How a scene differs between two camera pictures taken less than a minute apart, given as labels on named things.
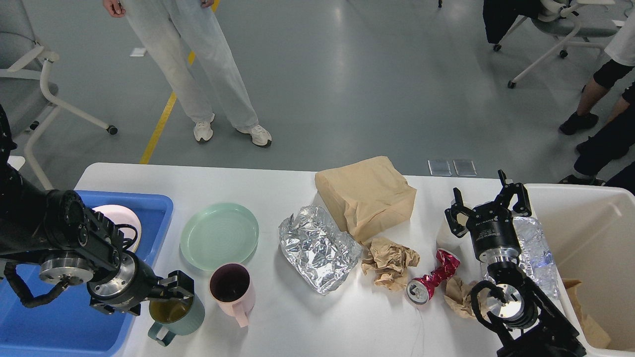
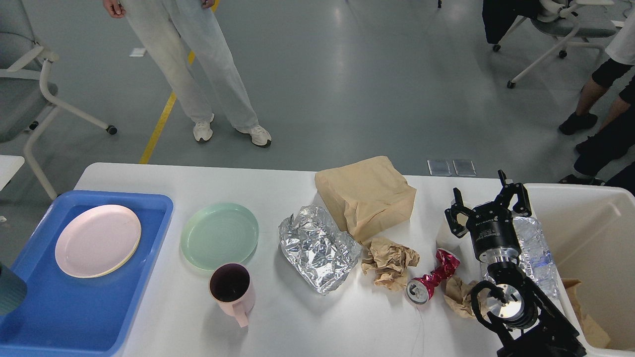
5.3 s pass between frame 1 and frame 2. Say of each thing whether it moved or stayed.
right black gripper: stayed
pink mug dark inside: stayed
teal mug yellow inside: moved
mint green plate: stayed
